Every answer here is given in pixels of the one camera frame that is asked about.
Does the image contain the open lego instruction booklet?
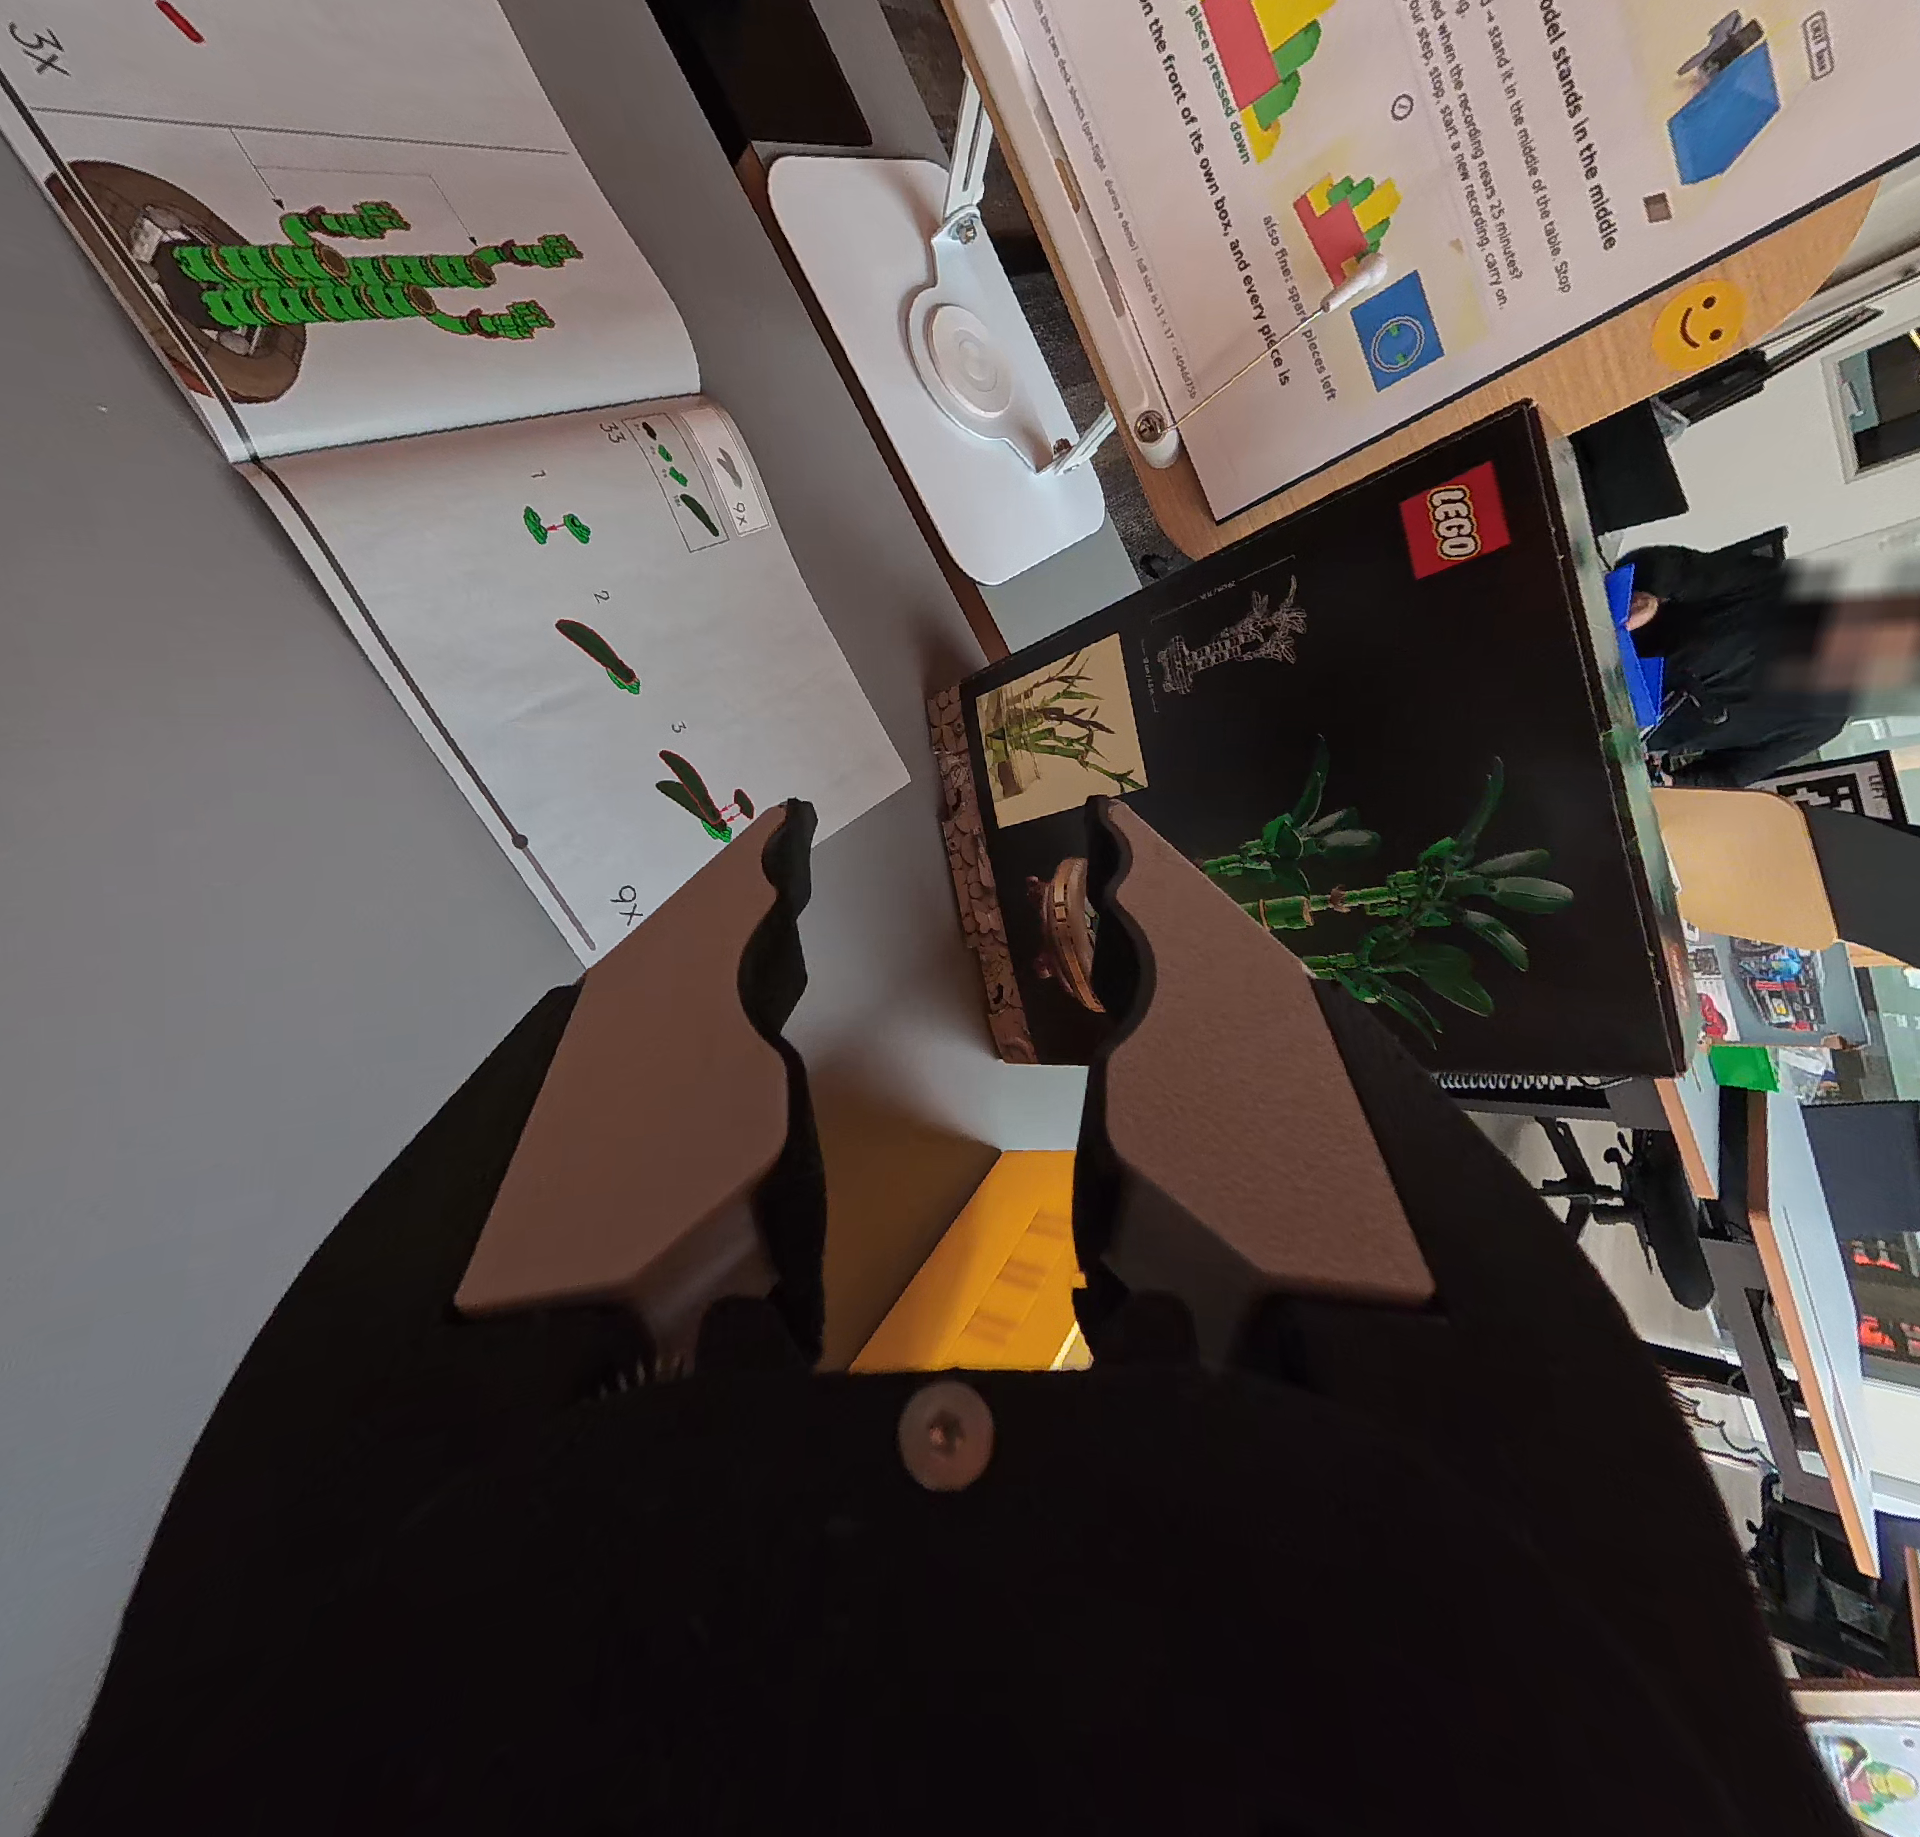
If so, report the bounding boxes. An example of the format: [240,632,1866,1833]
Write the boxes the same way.
[0,0,911,969]

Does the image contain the printed paper sheet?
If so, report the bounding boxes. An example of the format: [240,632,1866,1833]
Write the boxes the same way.
[1800,1697,1920,1837]

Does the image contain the black office chair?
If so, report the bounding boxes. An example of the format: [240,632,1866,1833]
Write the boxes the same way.
[1529,1117,1719,1315]

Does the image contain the black lego set box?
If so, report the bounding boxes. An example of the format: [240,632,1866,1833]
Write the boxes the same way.
[929,399,1697,1082]

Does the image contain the white board stand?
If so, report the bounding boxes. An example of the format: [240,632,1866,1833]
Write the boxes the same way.
[766,68,1148,590]

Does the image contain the yellow plastic bin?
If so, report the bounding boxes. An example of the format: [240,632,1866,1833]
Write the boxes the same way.
[818,1079,1093,1375]

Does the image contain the dark screen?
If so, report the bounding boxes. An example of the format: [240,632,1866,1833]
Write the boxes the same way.
[1800,1104,1920,1397]

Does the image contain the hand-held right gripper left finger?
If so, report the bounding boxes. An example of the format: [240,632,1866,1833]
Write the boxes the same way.
[454,800,830,1371]

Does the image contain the white desk with wooden edge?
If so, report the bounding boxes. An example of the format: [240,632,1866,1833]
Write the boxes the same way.
[1667,1079,1885,1576]

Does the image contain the printed instruction sheet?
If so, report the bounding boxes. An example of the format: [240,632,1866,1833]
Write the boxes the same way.
[924,0,1920,526]

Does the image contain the wooden display board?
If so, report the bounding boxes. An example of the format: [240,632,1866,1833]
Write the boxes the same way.
[908,0,1885,565]

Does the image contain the metal wire with white tip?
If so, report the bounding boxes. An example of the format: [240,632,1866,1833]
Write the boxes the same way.
[1132,254,1388,461]

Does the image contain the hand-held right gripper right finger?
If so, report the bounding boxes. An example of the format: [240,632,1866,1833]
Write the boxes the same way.
[1071,797,1438,1367]

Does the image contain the yellow smiley sticker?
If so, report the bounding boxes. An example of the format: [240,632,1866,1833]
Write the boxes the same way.
[1651,279,1752,373]

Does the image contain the tan wooden chair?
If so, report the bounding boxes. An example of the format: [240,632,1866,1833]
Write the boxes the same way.
[1651,787,1845,955]

